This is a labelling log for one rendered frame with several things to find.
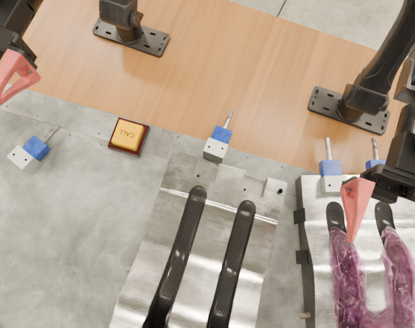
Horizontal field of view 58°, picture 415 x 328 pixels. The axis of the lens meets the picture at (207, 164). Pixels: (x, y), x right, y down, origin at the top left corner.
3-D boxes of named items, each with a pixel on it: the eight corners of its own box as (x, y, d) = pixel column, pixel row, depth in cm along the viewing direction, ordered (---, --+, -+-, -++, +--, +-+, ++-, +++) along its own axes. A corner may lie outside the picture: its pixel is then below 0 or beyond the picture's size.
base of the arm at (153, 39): (157, 41, 90) (168, 17, 92) (82, 15, 92) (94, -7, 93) (160, 58, 98) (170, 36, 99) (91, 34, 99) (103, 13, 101)
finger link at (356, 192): (402, 256, 43) (421, 181, 45) (343, 233, 43) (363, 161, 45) (376, 256, 49) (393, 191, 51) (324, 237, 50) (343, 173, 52)
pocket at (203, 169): (197, 161, 85) (197, 156, 81) (220, 167, 85) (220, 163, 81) (191, 179, 84) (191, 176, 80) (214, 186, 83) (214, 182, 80)
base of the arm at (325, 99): (399, 125, 85) (405, 99, 87) (315, 95, 87) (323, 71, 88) (382, 136, 93) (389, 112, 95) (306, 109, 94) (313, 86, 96)
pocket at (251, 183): (242, 174, 84) (244, 170, 81) (265, 180, 84) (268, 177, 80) (237, 192, 83) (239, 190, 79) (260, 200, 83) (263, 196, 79)
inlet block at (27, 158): (55, 122, 92) (47, 114, 87) (70, 134, 92) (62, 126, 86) (17, 163, 90) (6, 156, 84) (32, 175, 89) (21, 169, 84)
